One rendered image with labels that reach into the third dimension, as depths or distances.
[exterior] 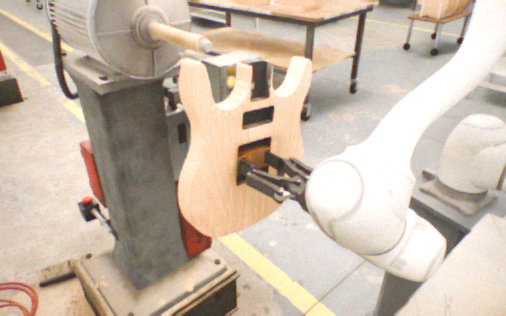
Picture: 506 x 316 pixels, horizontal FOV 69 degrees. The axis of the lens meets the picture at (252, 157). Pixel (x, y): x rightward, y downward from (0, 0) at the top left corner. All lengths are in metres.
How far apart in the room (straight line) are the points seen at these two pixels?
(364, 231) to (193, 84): 0.38
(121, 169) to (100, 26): 0.48
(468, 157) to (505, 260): 0.48
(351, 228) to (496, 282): 0.38
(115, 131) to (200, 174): 0.47
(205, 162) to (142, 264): 0.79
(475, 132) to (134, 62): 0.95
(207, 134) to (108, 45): 0.33
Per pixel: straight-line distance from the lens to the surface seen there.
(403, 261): 0.61
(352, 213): 0.45
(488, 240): 0.87
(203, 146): 0.73
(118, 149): 1.19
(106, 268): 1.65
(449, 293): 0.73
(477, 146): 1.24
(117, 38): 0.92
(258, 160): 0.84
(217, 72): 1.09
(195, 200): 0.77
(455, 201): 1.33
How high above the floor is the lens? 1.44
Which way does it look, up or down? 31 degrees down
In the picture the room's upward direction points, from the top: straight up
